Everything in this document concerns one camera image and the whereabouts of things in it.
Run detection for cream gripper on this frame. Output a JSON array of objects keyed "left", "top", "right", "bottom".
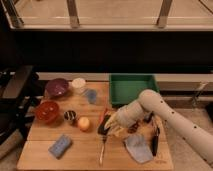
[{"left": 104, "top": 114, "right": 121, "bottom": 136}]

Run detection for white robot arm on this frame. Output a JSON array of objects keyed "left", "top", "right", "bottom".
[{"left": 104, "top": 89, "right": 213, "bottom": 168}]

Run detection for clear blue plastic cup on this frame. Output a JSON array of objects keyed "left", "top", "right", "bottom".
[{"left": 85, "top": 89, "right": 97, "bottom": 104}]

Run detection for white plastic cup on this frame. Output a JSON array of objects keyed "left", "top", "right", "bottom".
[{"left": 72, "top": 78, "right": 86, "bottom": 94}]

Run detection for orange carrot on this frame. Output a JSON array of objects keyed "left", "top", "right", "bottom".
[{"left": 99, "top": 108, "right": 108, "bottom": 123}]

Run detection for bunch of dark grapes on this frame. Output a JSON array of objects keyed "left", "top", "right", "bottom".
[{"left": 128, "top": 121, "right": 140, "bottom": 134}]

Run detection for grey blue cloth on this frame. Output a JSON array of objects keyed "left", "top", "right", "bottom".
[{"left": 124, "top": 134, "right": 153, "bottom": 164}]

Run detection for green plastic tray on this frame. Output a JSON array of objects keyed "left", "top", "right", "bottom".
[{"left": 109, "top": 74, "right": 159, "bottom": 108}]

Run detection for orange fruit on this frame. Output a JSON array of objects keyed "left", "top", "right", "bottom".
[{"left": 77, "top": 117, "right": 90, "bottom": 131}]

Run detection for black striped ball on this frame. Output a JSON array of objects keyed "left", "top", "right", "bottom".
[{"left": 64, "top": 110, "right": 77, "bottom": 125}]

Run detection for blue sponge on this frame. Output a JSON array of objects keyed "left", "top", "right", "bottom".
[{"left": 48, "top": 135, "right": 73, "bottom": 159}]

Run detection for purple bowl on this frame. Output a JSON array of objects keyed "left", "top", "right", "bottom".
[{"left": 45, "top": 78, "right": 69, "bottom": 97}]

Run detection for red bowl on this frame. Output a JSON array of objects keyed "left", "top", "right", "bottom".
[{"left": 35, "top": 101, "right": 59, "bottom": 123}]

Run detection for black chair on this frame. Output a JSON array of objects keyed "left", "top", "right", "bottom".
[{"left": 0, "top": 65, "right": 43, "bottom": 145}]

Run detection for black handled knife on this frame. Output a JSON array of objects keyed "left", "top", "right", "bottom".
[{"left": 151, "top": 122, "right": 160, "bottom": 156}]

